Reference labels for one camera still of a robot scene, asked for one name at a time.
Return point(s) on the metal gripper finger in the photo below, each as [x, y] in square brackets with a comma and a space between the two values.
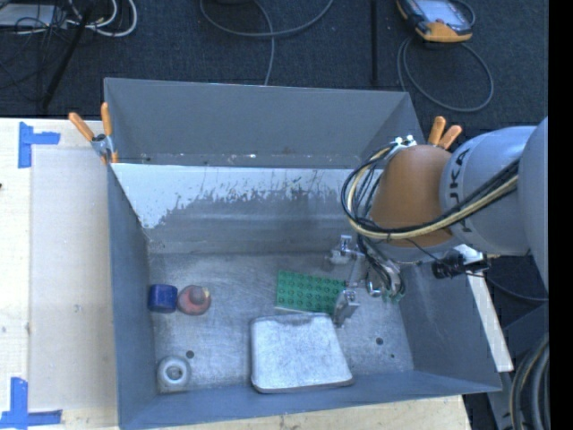
[347, 307]
[345, 248]

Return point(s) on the green studded flat plate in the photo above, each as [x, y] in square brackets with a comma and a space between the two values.
[309, 291]

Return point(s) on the grey square flat pad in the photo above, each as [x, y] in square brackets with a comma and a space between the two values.
[297, 352]

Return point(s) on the grey metal bin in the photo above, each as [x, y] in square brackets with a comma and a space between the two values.
[250, 222]

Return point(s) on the red-brown cone toy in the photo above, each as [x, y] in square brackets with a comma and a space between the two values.
[193, 300]

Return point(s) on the blue short cylinder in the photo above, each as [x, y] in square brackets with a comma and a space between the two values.
[162, 298]

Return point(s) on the black cylinder on white bracket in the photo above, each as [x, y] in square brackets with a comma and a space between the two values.
[453, 264]

